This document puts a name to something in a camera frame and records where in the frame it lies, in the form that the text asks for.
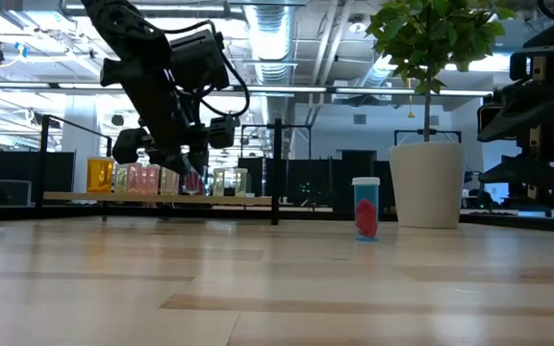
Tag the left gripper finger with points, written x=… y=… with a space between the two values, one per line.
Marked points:
x=171 y=163
x=199 y=161

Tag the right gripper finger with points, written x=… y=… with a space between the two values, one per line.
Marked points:
x=517 y=175
x=522 y=110

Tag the blue bottle with red pills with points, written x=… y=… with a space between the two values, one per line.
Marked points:
x=202 y=186
x=366 y=209
x=192 y=183

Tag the pink medicine bottle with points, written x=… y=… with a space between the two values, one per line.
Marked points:
x=143 y=181
x=154 y=180
x=134 y=179

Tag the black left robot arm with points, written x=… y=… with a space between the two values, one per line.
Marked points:
x=147 y=62

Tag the black computer monitor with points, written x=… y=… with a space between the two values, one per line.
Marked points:
x=250 y=173

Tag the green potted tree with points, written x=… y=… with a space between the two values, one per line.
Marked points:
x=431 y=33

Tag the black partition panel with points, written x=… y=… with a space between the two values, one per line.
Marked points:
x=27 y=168

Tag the grey chair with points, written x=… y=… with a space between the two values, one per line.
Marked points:
x=12 y=192

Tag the white ceiling sensor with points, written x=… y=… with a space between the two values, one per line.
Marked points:
x=356 y=25

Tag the wooden shelf with black frame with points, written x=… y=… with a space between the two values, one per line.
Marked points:
x=113 y=197

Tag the black metal stand frame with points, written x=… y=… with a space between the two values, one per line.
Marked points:
x=402 y=130

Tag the silver ventilation duct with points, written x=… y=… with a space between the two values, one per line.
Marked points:
x=272 y=43

